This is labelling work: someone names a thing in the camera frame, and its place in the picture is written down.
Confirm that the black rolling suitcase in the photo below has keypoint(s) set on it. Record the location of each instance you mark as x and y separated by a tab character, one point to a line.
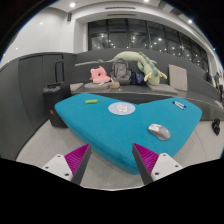
52	94

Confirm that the green dragon plush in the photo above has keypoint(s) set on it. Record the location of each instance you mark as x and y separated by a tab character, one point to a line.
152	74

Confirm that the blue white pen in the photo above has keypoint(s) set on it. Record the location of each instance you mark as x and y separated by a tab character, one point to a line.
180	104

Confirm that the grey square cushion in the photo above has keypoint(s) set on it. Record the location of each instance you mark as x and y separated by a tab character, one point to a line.
178	78

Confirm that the black shoe on floor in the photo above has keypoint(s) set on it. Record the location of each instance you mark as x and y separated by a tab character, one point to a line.
216	126

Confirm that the dark blue bag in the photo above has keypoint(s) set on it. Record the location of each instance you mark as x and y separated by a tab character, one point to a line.
136	78

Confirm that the black white pen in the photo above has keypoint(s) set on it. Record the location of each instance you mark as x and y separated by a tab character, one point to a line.
178	105

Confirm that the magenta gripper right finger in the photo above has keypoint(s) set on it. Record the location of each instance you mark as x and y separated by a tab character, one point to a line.
145	160

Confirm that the green marker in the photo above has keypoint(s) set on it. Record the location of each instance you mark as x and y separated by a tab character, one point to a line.
94	101

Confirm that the round white mouse pad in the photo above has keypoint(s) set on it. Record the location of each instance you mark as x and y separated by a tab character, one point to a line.
121	108

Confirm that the grey orange computer mouse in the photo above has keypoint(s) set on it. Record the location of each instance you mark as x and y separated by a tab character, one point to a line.
161	132

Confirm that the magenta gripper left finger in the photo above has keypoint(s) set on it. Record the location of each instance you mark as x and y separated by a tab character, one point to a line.
77	161

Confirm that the teal ottoman table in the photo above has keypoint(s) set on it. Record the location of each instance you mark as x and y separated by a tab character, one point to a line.
112	136

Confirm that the grey backpack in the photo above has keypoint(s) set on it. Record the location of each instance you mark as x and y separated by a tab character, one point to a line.
120	72

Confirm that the pink plush toy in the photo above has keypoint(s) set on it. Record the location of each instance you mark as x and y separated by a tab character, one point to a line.
99	75

